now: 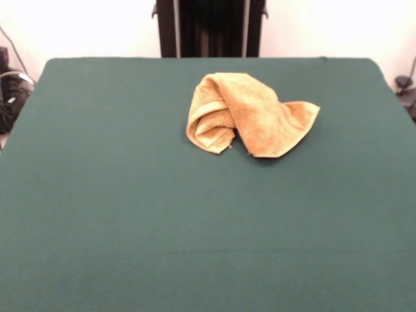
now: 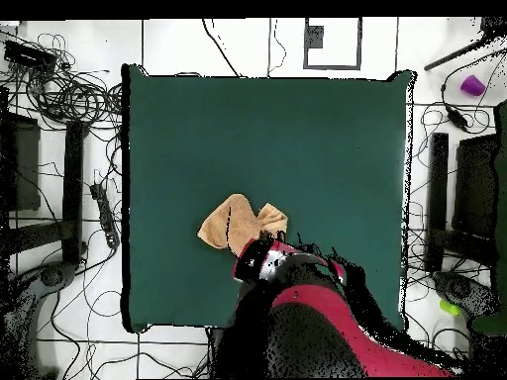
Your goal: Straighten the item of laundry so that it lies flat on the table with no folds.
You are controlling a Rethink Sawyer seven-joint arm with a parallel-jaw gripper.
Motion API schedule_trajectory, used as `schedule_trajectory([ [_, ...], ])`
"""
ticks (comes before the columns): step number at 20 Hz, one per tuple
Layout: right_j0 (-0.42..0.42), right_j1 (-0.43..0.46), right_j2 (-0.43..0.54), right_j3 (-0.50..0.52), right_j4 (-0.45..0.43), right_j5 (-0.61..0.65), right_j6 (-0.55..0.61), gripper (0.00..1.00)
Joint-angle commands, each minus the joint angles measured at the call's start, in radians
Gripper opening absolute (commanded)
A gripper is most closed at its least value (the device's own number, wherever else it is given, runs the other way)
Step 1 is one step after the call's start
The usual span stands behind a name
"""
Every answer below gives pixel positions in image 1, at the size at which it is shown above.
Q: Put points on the orange terry towel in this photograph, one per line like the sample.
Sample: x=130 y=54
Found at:
x=253 y=123

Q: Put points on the dark green table cloth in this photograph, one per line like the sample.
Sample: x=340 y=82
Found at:
x=97 y=195

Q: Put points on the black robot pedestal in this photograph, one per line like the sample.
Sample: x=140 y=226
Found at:
x=211 y=29

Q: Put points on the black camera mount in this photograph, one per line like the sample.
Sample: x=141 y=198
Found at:
x=404 y=97
x=13 y=97

